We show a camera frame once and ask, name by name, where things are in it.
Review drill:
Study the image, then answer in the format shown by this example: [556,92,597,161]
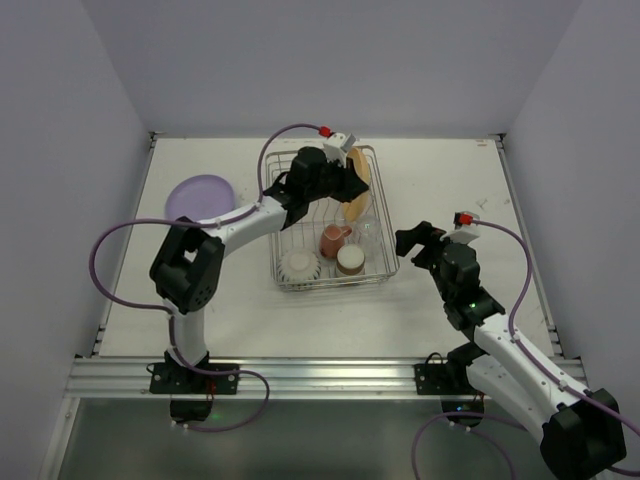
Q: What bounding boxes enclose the yellow plate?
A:
[342,147,371,223]

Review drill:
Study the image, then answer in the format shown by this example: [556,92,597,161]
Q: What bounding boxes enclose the clear glass tumbler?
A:
[354,215,382,250]

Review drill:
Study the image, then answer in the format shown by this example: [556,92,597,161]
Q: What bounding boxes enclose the pink mug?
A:
[319,224,352,259]

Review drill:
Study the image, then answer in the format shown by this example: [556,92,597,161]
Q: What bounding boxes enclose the purple plate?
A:
[164,174,236,221]

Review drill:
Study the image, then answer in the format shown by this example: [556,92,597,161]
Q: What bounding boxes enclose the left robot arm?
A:
[150,146,371,373]

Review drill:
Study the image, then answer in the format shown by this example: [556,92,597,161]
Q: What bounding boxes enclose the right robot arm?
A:
[395,212,627,479]

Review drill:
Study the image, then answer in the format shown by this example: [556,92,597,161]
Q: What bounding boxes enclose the white brown cup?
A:
[336,244,366,277]

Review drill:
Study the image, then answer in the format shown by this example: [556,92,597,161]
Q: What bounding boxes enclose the white striped bowl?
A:
[277,248,321,284]

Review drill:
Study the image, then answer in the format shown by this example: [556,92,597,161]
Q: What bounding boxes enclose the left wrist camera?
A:
[322,132,357,166]

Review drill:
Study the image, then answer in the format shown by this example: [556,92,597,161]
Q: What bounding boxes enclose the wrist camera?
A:
[322,132,357,166]
[442,211,480,245]

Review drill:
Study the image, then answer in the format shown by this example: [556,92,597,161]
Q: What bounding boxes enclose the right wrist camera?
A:
[442,211,480,245]

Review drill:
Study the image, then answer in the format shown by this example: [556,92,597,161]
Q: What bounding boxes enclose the wire dish rack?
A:
[269,145,399,291]

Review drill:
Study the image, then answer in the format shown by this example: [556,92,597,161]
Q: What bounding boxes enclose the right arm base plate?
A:
[413,363,477,396]

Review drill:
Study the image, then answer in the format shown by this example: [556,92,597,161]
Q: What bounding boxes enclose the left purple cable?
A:
[88,122,271,433]

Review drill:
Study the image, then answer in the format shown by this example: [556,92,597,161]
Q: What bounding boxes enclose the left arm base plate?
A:
[147,362,239,396]

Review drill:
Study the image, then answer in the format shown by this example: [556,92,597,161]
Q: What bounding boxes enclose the aluminium mounting rail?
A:
[63,355,591,401]

